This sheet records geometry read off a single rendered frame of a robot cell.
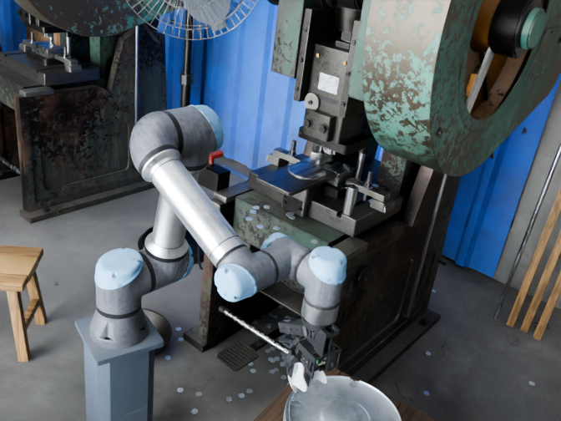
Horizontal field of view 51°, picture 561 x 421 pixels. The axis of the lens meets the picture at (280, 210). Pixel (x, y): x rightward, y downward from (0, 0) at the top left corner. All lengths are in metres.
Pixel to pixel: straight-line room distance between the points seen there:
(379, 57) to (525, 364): 1.65
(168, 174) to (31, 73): 1.99
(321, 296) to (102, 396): 0.77
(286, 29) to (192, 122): 0.62
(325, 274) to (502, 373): 1.52
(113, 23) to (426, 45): 1.84
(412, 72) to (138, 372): 1.05
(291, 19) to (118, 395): 1.19
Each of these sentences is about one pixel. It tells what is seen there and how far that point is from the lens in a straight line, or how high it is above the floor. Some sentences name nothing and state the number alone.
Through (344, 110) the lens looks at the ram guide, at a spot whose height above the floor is 1.01.
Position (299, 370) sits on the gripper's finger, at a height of 0.63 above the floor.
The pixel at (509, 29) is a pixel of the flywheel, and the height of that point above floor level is 1.33.
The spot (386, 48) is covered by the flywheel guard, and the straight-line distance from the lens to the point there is 1.35.
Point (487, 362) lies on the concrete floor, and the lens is 2.59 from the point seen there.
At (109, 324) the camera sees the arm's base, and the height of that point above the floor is 0.52.
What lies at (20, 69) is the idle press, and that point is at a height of 0.67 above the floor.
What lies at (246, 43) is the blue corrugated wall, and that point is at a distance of 3.69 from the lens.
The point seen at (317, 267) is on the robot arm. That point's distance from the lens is 1.15.
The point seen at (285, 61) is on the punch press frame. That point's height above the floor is 1.10.
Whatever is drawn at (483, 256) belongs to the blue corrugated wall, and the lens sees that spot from 3.12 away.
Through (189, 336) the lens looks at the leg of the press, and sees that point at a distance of 2.33.
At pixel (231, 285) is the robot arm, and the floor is 0.88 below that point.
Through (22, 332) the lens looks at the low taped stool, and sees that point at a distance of 2.25.
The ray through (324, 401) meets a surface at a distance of 1.62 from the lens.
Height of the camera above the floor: 1.51
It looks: 27 degrees down
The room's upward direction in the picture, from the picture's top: 8 degrees clockwise
